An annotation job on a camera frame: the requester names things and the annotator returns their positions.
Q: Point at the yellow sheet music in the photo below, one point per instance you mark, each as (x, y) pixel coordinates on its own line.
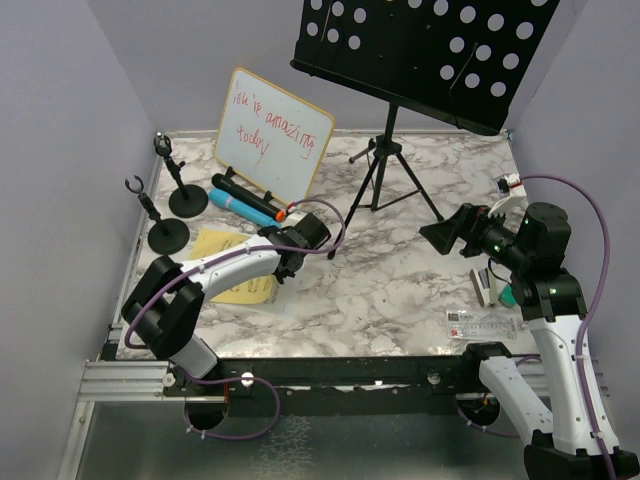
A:
(245, 292)

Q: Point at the clear ruler set packet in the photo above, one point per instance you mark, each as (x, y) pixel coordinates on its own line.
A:
(482, 324)

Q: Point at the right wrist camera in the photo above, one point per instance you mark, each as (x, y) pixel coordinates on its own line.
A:
(511, 191)

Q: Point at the black mounting rail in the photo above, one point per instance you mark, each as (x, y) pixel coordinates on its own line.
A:
(338, 386)

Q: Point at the black microphone stand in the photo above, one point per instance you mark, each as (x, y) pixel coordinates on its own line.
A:
(167, 236)
(187, 200)

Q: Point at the black microphone orange tip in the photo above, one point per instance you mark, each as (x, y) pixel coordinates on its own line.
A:
(225, 183)

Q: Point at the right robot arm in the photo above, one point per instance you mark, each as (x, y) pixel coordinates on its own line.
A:
(570, 437)

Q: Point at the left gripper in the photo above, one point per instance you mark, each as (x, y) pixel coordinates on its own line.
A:
(284, 275)

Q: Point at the grey stapler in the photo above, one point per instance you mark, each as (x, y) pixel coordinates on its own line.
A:
(484, 283)

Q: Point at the aluminium frame rail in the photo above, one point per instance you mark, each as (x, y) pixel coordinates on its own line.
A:
(122, 381)

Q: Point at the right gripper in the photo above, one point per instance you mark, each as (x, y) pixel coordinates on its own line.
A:
(444, 234)

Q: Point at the yellow-framed whiteboard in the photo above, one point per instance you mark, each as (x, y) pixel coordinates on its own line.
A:
(272, 138)

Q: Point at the black tripod music stand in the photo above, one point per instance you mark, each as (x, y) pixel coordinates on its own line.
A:
(458, 62)

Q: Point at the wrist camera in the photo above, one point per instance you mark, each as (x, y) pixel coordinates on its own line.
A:
(511, 191)
(295, 212)

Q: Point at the green eraser block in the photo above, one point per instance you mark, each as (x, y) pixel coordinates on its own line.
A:
(506, 297)

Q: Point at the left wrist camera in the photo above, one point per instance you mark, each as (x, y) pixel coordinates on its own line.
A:
(295, 212)

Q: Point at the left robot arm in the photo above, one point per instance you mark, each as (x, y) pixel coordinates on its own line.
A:
(165, 304)

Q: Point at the blue-headed microphone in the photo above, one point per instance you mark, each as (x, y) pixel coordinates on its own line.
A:
(225, 201)

